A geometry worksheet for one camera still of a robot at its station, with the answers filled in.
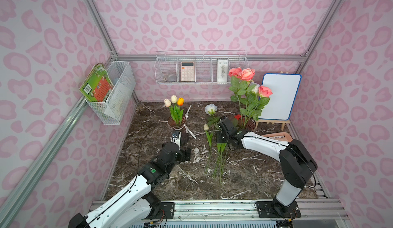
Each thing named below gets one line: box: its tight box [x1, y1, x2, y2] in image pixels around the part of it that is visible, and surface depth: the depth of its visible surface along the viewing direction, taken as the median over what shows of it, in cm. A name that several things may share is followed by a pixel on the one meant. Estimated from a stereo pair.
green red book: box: [79, 62, 115, 102], surface depth 73 cm
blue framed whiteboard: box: [258, 73, 302, 121], surface depth 90 cm
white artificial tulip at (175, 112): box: [170, 95, 182, 125], surface depth 85 cm
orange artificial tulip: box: [177, 97, 185, 106], surface depth 80 cm
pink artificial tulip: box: [163, 98, 172, 108], surface depth 82 cm
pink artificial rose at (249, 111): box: [237, 67, 257, 128], surface depth 79 cm
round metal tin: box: [164, 73, 177, 82], surface depth 98 cm
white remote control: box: [216, 59, 229, 83], surface depth 94 cm
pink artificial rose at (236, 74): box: [228, 66, 246, 106], surface depth 78 cm
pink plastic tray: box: [261, 131, 293, 143], surface depth 100 cm
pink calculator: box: [180, 61, 195, 82], surface depth 95 cm
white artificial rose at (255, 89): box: [249, 81, 260, 94], surface depth 79 cm
